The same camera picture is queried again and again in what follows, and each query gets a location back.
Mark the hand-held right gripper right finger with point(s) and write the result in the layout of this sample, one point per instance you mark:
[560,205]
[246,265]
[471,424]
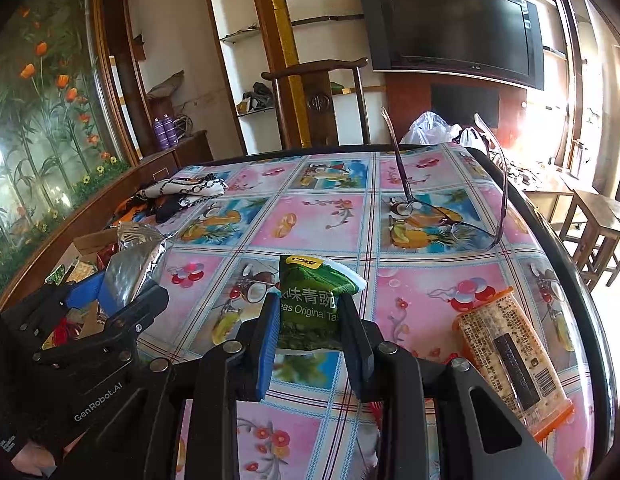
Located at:
[352,355]

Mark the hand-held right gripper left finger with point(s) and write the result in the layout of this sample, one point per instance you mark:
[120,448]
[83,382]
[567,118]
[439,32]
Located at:
[267,355]

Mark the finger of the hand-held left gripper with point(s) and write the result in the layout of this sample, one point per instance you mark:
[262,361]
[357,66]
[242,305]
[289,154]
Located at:
[140,307]
[87,287]

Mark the silver foil packet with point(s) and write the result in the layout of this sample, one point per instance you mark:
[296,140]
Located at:
[135,260]

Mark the green pea snack packet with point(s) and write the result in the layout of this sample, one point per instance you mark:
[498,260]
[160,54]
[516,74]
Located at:
[315,300]

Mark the cardboard box of snacks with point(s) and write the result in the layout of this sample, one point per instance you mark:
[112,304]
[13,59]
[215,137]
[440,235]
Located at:
[80,270]

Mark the person's left hand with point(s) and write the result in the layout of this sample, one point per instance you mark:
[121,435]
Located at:
[35,462]

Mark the orange black cloth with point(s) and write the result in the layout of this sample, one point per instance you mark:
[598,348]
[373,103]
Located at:
[165,210]

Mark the black white patterned scarf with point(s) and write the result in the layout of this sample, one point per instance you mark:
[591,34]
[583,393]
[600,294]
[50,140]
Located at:
[190,187]

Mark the printed fruit tablecloth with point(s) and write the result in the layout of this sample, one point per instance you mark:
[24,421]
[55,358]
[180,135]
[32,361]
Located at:
[330,220]

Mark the orange-edged cracker packet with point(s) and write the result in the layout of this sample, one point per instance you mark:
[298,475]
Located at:
[505,350]

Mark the wooden sideboard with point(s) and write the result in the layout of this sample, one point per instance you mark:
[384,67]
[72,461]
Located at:
[190,147]

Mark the eyeglasses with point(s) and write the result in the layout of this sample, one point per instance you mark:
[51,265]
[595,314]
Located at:
[399,162]

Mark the brown woven item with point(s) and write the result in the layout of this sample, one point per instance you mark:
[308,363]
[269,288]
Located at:
[167,85]

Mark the dark clutter pile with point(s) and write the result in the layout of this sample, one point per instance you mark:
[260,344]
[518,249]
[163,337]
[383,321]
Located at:
[255,100]

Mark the small white plastic bag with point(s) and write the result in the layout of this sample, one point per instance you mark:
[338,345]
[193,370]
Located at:
[472,140]

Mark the wooden chair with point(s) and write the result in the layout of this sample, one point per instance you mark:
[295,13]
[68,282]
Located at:
[321,105]

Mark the wooden side table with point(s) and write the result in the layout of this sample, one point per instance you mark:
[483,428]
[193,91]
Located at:
[555,185]

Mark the wooden stool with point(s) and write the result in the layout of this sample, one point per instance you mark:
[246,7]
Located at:
[590,200]

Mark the steel kettle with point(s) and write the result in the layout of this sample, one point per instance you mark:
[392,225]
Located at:
[580,157]

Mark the black flat television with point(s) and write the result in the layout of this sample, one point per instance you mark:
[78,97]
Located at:
[450,25]

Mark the flower wall mural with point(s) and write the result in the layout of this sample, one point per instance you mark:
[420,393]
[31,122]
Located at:
[40,125]

